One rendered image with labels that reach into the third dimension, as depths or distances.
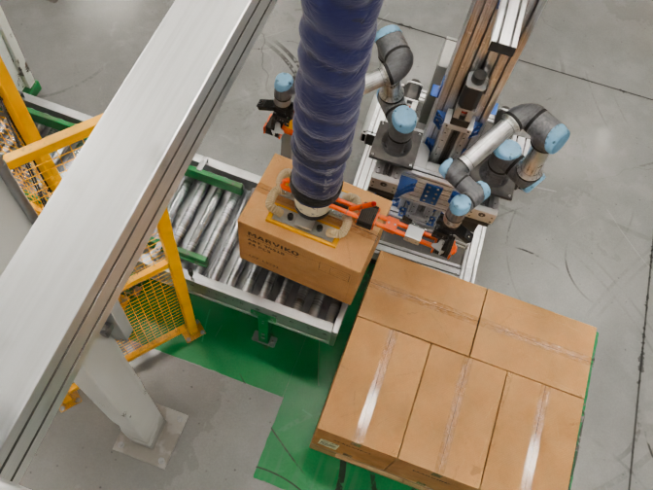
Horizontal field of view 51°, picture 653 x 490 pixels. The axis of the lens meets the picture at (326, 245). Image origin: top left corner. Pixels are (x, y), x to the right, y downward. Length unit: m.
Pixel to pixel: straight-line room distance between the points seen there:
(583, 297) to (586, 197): 0.73
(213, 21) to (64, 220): 0.35
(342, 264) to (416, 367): 0.74
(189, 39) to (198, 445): 3.06
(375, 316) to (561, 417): 1.02
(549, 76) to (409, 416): 2.93
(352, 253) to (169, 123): 2.17
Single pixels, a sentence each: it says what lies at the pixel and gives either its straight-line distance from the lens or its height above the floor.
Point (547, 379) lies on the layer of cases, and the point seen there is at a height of 0.54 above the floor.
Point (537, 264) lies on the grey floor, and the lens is 4.49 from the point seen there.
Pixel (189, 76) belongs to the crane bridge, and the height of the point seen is 3.05.
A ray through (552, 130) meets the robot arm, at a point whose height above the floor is 1.67.
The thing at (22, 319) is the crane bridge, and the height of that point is 3.05.
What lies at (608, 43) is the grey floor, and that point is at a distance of 5.79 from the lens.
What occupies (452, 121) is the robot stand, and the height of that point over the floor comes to 1.28.
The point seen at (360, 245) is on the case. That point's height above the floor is 1.08.
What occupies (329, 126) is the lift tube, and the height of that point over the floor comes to 1.86.
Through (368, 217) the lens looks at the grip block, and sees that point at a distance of 2.94.
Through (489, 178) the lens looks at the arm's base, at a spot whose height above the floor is 1.08.
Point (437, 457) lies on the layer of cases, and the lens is 3.37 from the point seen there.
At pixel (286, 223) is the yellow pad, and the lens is 3.03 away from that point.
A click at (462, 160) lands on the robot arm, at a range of 2.77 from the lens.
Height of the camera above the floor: 3.78
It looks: 64 degrees down
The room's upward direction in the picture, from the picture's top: 12 degrees clockwise
